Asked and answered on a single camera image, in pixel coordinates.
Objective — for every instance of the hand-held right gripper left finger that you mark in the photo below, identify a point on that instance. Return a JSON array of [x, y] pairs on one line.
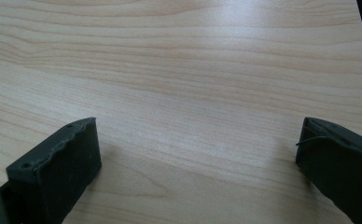
[[58, 168]]

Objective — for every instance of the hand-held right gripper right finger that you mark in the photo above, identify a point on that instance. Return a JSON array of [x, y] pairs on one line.
[[341, 161]]

